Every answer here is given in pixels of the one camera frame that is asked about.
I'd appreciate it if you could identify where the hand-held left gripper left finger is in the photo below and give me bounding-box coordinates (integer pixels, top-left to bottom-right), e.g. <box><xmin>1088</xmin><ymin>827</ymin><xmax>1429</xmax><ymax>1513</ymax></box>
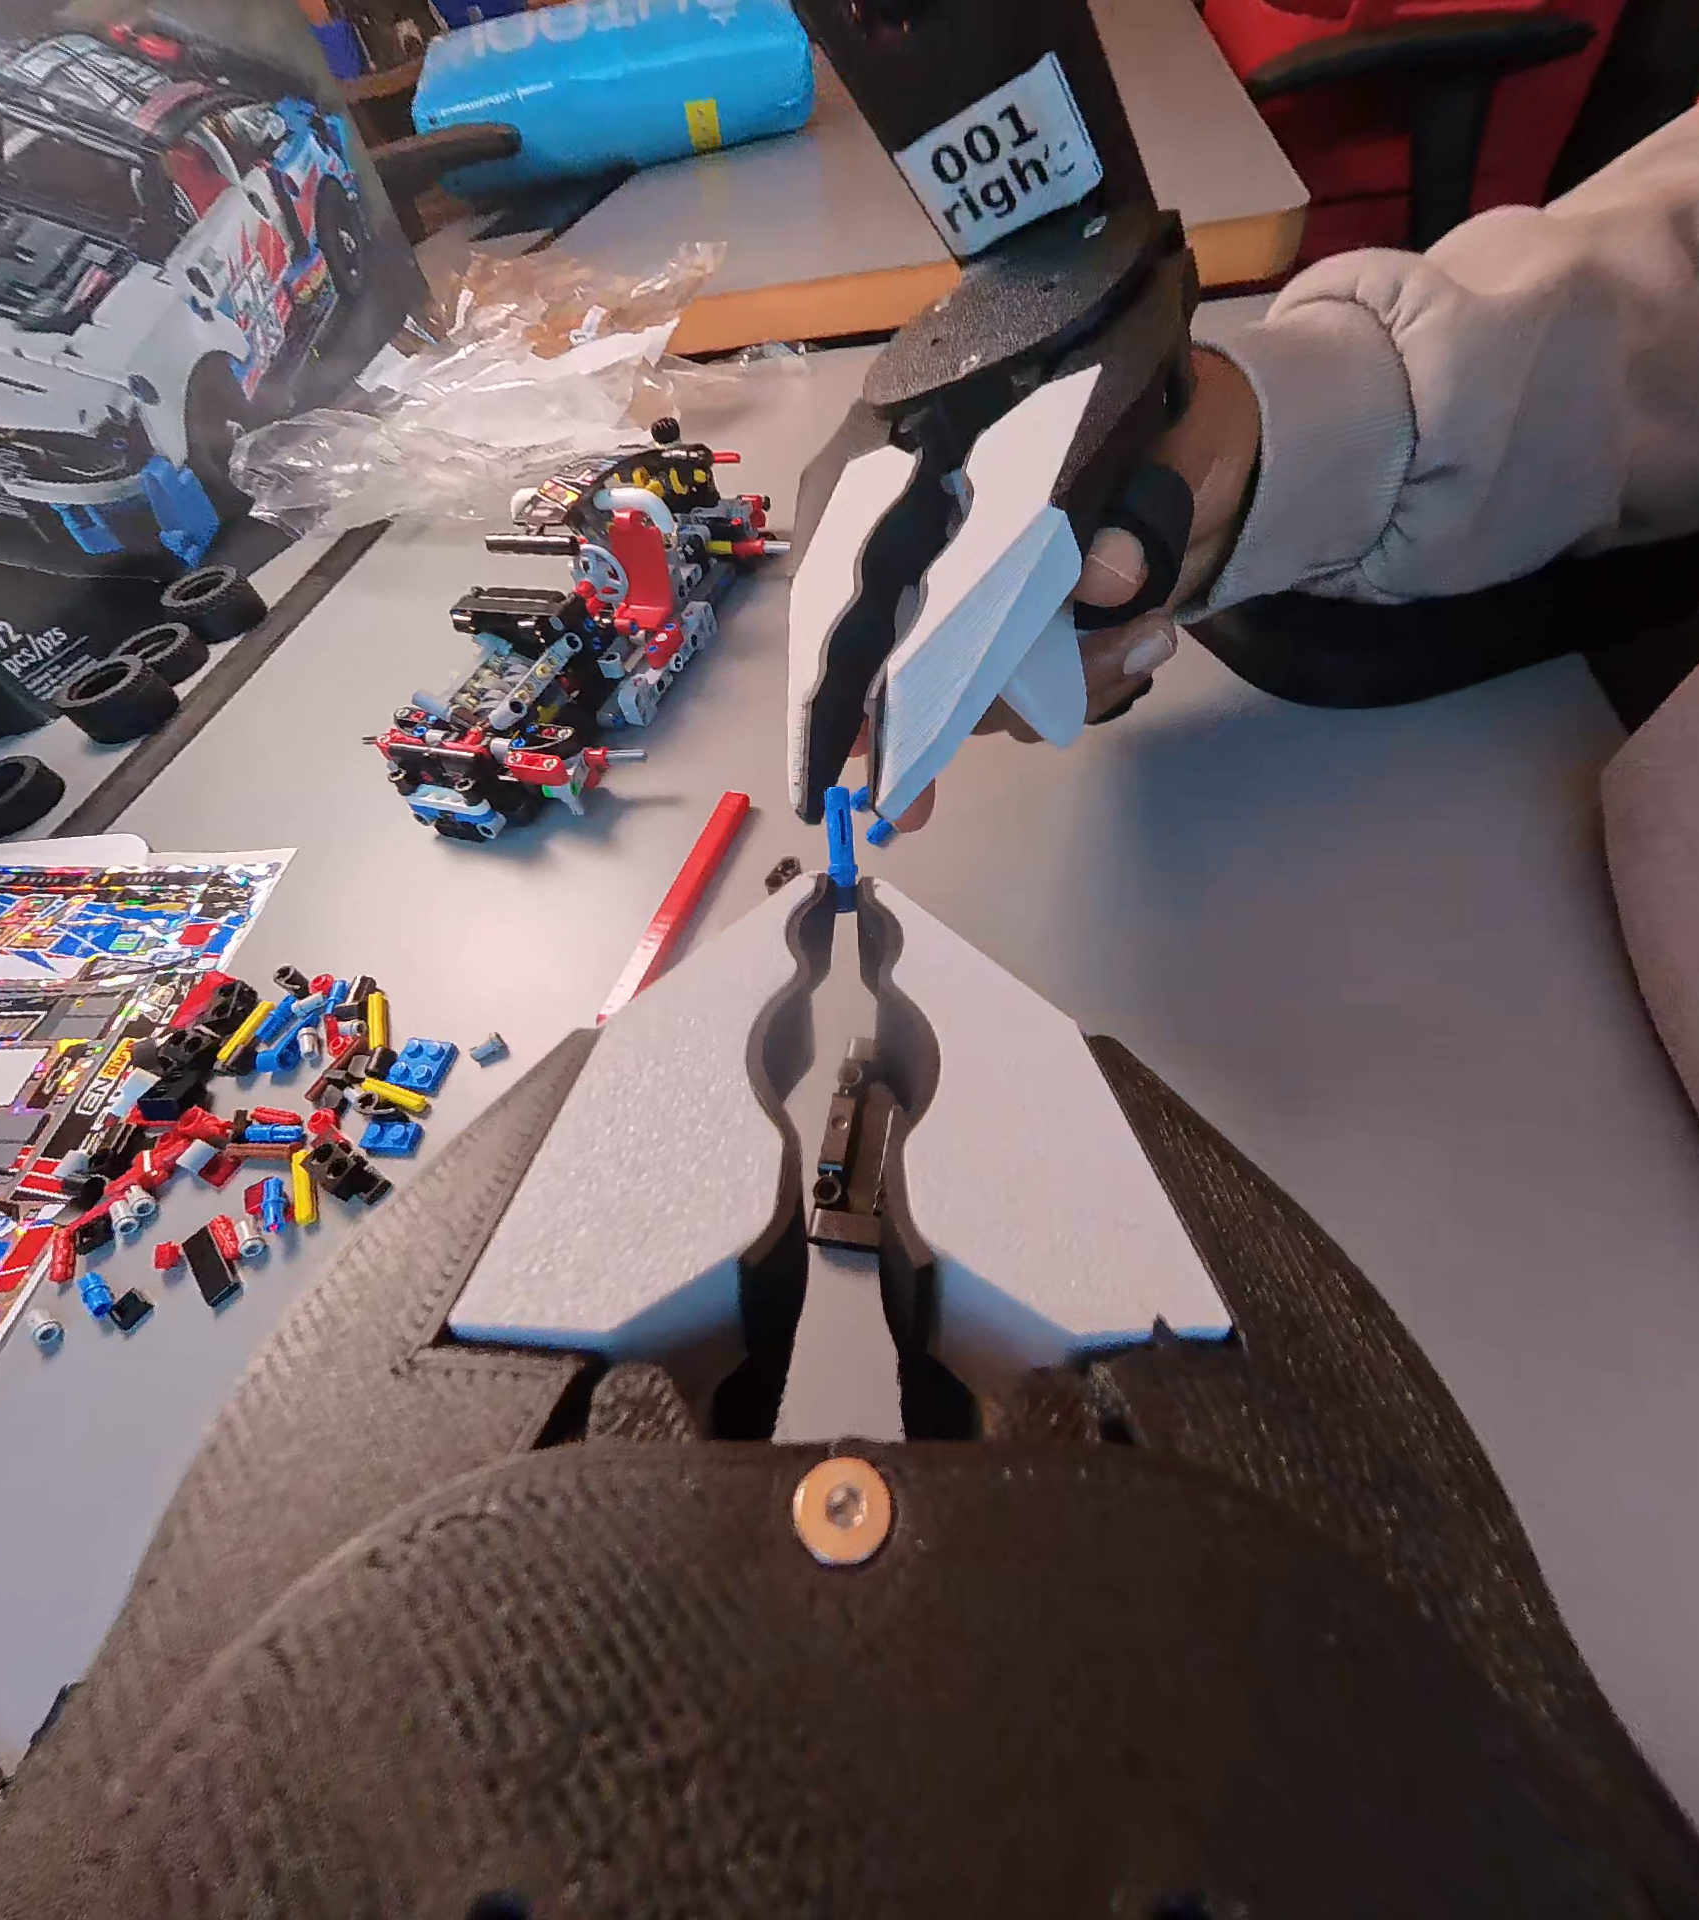
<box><xmin>444</xmin><ymin>874</ymin><xmax>834</xmax><ymax>1429</ymax></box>

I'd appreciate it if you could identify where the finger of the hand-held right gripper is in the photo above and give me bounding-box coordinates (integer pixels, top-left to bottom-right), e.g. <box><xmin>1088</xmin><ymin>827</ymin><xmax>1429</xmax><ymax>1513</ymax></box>
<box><xmin>786</xmin><ymin>445</ymin><xmax>966</xmax><ymax>821</ymax></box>
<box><xmin>864</xmin><ymin>364</ymin><xmax>1106</xmax><ymax>827</ymax></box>

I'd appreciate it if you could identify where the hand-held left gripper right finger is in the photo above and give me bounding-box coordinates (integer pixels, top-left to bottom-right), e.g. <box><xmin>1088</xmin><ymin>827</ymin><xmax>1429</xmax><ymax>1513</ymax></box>
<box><xmin>854</xmin><ymin>874</ymin><xmax>1240</xmax><ymax>1428</ymax></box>

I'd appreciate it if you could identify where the black toy panel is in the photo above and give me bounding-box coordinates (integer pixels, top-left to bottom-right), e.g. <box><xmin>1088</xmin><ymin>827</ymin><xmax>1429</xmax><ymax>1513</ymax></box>
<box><xmin>808</xmin><ymin>1033</ymin><xmax>900</xmax><ymax>1249</ymax></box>

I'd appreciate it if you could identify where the partly built toy car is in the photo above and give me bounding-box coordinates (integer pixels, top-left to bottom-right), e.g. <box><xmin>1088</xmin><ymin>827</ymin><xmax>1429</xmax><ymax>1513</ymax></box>
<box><xmin>366</xmin><ymin>419</ymin><xmax>792</xmax><ymax>842</ymax></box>

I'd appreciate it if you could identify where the long red toy beam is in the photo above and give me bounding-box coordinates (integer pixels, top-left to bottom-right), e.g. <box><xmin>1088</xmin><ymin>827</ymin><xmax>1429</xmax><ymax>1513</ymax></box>
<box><xmin>594</xmin><ymin>790</ymin><xmax>758</xmax><ymax>1030</ymax></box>

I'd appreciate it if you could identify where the pile of mixed toy bricks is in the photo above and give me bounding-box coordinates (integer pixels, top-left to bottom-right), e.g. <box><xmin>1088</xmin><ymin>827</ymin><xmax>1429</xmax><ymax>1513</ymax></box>
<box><xmin>32</xmin><ymin>965</ymin><xmax>462</xmax><ymax>1351</ymax></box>

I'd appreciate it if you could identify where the person's right forearm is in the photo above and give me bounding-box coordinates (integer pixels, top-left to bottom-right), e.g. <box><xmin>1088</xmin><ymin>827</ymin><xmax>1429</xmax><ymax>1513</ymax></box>
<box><xmin>1186</xmin><ymin>13</ymin><xmax>1699</xmax><ymax>623</ymax></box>

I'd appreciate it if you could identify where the black toy set box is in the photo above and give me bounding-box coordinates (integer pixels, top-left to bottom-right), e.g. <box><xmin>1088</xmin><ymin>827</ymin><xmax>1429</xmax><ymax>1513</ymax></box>
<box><xmin>0</xmin><ymin>0</ymin><xmax>432</xmax><ymax>767</ymax></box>

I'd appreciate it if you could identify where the person's right hand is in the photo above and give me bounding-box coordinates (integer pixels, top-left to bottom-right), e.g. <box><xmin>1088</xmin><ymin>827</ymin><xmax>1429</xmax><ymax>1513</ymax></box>
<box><xmin>1074</xmin><ymin>343</ymin><xmax>1266</xmax><ymax>730</ymax></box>

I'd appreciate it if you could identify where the crumpled clear plastic bag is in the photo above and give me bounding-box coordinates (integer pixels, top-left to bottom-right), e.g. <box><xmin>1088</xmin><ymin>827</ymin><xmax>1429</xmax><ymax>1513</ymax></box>
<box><xmin>232</xmin><ymin>240</ymin><xmax>724</xmax><ymax>533</ymax></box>

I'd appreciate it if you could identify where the red office chair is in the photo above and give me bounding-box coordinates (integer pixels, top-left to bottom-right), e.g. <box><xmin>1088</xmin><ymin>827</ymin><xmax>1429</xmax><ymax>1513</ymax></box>
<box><xmin>1210</xmin><ymin>0</ymin><xmax>1699</xmax><ymax>250</ymax></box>

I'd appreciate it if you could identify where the blue bag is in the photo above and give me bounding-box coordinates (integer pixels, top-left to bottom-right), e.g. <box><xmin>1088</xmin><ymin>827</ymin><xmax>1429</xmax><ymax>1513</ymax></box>
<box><xmin>412</xmin><ymin>0</ymin><xmax>818</xmax><ymax>198</ymax></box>

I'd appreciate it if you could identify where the holographic sticker sheet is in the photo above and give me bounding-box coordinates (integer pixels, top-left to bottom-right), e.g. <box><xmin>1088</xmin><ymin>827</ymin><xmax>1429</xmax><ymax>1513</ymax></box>
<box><xmin>0</xmin><ymin>831</ymin><xmax>300</xmax><ymax>1428</ymax></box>

